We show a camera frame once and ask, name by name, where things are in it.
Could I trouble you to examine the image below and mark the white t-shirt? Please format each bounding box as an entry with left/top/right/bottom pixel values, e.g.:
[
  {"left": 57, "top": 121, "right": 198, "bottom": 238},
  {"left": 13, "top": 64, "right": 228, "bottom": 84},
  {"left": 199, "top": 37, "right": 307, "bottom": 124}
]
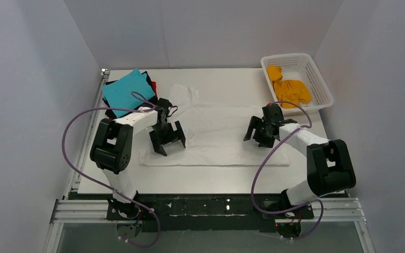
[{"left": 139, "top": 84, "right": 270, "bottom": 167}]

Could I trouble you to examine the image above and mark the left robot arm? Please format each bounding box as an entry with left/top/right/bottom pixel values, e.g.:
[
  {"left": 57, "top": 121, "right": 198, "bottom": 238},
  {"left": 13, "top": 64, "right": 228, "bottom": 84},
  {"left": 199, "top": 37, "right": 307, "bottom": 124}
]
[{"left": 90, "top": 98, "right": 186, "bottom": 203}]

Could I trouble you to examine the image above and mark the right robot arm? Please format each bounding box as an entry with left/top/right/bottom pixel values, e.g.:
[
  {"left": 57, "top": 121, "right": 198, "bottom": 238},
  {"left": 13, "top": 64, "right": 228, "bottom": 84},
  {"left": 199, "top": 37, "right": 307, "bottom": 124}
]
[{"left": 243, "top": 102, "right": 357, "bottom": 210}]

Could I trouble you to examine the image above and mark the yellow t-shirt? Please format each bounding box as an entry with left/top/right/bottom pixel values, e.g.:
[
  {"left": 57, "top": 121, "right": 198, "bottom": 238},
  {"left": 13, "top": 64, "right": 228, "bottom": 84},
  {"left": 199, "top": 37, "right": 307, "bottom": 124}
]
[{"left": 266, "top": 65, "right": 312, "bottom": 109}]

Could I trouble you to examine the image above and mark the folded red t-shirt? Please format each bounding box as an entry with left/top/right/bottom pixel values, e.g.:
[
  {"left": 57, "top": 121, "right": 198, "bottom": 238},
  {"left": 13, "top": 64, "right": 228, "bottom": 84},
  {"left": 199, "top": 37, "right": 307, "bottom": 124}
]
[{"left": 105, "top": 81, "right": 158, "bottom": 120}]

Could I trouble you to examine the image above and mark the folded cyan t-shirt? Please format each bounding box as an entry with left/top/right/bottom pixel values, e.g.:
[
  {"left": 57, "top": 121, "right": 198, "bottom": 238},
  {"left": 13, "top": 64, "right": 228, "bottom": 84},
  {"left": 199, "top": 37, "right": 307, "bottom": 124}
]
[{"left": 101, "top": 68, "right": 156, "bottom": 119}]

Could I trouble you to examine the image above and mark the white plastic basket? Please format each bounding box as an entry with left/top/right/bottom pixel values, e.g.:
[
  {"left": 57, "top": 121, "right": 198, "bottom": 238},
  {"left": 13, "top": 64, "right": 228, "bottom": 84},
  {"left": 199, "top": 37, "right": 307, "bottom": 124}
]
[{"left": 261, "top": 53, "right": 334, "bottom": 115}]

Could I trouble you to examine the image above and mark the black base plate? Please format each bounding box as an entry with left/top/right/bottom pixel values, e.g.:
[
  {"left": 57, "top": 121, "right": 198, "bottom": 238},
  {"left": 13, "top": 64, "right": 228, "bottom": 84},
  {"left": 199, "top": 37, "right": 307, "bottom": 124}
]
[{"left": 106, "top": 193, "right": 314, "bottom": 232}]

